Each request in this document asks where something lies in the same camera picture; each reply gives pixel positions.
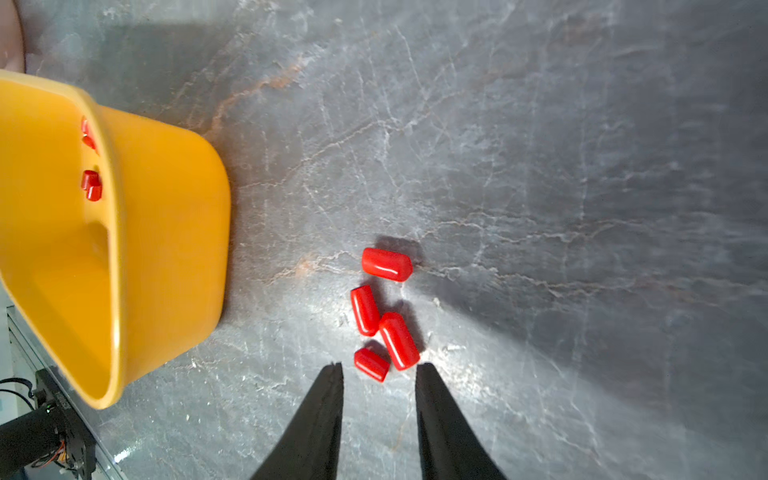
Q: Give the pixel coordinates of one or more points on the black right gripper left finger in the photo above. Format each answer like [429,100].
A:
[310,445]

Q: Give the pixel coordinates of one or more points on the yellow plastic storage box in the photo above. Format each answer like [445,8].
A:
[116,288]

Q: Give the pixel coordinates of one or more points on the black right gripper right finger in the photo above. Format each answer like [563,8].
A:
[448,447]

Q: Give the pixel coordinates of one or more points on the red screw protection sleeve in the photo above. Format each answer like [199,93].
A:
[366,313]
[371,364]
[398,340]
[86,137]
[91,184]
[386,264]

